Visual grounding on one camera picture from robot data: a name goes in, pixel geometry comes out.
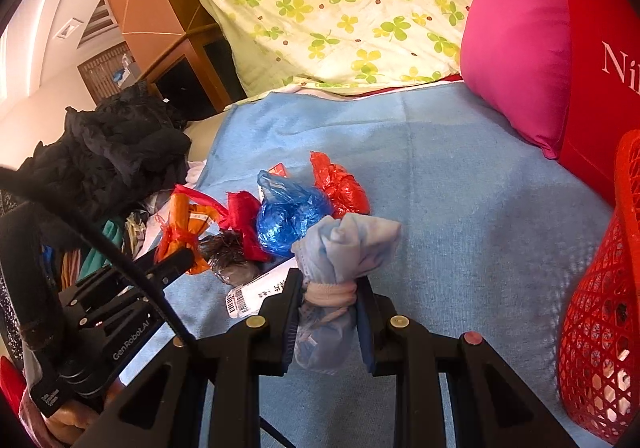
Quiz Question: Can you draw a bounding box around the dark brown plastic bag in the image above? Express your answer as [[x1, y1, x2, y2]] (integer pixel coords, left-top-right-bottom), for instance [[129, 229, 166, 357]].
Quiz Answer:
[[199, 232, 261, 286]]

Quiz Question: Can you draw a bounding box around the large red plastic bag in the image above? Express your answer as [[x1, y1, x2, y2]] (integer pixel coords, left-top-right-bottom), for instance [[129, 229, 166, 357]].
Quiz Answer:
[[309, 151, 372, 219]]

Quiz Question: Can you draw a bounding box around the black cable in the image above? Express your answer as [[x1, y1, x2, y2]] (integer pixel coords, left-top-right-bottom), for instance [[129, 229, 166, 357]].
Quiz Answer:
[[0, 165, 201, 351]]

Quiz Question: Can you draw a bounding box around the pile of mixed clothes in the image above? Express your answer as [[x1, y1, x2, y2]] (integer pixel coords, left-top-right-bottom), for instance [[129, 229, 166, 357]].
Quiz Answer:
[[42, 193, 173, 291]]

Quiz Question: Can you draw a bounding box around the small red plastic bag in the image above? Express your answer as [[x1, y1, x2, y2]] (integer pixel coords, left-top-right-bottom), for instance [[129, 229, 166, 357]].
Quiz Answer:
[[175, 184, 273, 263]]

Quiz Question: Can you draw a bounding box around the black spotted cloth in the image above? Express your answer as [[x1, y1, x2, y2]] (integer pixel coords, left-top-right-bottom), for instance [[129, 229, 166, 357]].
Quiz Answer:
[[0, 188, 31, 369]]

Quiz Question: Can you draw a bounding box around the wooden lattice door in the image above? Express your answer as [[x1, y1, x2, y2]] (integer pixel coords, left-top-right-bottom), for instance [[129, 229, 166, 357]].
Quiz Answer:
[[77, 42, 142, 104]]

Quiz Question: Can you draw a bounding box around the light blue towel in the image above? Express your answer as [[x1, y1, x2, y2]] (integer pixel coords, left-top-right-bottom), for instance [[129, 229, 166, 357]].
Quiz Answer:
[[120, 84, 626, 448]]

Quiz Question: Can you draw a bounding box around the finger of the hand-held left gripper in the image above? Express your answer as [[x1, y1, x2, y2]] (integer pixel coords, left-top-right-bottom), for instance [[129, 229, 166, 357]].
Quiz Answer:
[[131, 248, 196, 287]]

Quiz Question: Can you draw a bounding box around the black clothing pile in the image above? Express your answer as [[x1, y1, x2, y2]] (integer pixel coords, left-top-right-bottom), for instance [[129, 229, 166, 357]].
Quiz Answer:
[[15, 80, 193, 239]]

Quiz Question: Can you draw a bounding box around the wooden cabinet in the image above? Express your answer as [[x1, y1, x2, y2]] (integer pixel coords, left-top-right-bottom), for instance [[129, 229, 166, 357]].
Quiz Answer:
[[87, 0, 248, 121]]

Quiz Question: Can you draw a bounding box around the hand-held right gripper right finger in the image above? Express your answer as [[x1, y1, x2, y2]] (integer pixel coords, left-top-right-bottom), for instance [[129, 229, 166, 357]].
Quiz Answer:
[[356, 275, 582, 448]]

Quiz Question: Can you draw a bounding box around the orange plastic bag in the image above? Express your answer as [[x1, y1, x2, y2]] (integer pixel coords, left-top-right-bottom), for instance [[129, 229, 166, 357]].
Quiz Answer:
[[152, 192, 231, 276]]

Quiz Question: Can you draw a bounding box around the white barcode label packet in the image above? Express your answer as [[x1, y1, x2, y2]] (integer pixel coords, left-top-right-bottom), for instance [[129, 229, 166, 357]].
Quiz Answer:
[[225, 268, 296, 321]]

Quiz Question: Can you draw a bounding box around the light blue cloth bundle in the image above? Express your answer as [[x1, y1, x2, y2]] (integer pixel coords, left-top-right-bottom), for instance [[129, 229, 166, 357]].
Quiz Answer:
[[290, 214, 403, 375]]

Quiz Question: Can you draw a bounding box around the green clover print quilt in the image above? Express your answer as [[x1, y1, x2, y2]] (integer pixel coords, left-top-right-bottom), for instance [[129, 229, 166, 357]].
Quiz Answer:
[[191, 0, 556, 96]]

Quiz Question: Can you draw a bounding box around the red plastic mesh basket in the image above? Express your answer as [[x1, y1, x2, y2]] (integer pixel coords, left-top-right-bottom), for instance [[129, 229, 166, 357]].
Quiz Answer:
[[556, 129, 640, 446]]

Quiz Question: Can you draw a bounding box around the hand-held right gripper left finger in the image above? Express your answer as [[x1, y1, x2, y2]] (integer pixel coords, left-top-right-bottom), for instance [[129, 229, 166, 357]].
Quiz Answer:
[[70, 268, 306, 448]]

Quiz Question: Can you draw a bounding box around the pink pillow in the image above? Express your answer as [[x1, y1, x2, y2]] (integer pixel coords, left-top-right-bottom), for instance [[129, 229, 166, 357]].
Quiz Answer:
[[459, 0, 573, 161]]

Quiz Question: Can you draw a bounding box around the person's left hand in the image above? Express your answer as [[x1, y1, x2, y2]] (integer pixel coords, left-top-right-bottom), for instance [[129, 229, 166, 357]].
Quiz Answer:
[[42, 400, 118, 446]]

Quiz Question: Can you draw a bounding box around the blue plastic bag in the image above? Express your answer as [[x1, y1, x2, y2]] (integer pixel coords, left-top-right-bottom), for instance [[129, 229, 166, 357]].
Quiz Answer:
[[255, 169, 335, 259]]

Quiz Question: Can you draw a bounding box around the red cloth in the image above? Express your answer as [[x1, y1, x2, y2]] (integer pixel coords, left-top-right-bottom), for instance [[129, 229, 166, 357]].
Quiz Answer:
[[0, 355, 26, 416]]

